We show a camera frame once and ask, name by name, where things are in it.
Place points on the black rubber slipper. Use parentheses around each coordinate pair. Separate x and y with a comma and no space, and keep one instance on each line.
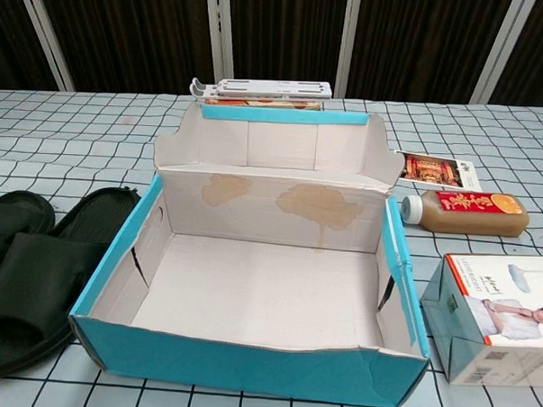
(14,210)
(34,270)

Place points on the orange box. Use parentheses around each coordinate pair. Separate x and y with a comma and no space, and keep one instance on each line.
(262,104)

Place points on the light blue cardboard shoe box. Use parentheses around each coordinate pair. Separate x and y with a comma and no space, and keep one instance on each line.
(246,369)

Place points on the white desk lamp product box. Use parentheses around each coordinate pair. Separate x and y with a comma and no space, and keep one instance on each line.
(510,313)

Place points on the white folding laptop stand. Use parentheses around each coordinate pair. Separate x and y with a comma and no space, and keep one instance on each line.
(267,88)

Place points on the temple photo postcard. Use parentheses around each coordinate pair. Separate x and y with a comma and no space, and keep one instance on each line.
(435,170)

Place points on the brown juice bottle red label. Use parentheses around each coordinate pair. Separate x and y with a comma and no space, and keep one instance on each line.
(469,216)

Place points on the blue checkered tablecloth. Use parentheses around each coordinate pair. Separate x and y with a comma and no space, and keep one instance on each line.
(76,127)

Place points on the white metal frame post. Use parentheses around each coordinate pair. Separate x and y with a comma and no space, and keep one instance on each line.
(352,45)
(44,31)
(501,56)
(220,39)

